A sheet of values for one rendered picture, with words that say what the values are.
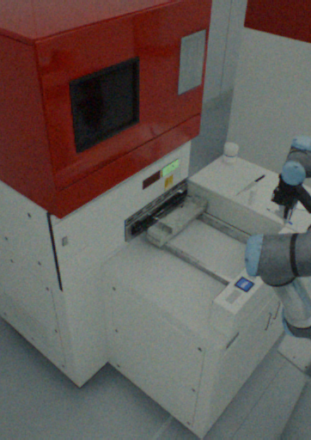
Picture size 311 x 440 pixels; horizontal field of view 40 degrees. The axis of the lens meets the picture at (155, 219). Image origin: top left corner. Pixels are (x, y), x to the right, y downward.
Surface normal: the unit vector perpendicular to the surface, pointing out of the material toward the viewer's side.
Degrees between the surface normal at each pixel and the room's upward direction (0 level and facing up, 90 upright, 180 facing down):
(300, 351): 0
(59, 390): 0
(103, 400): 0
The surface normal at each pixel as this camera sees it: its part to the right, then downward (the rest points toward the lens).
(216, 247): 0.02, -0.77
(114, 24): 0.76, 0.43
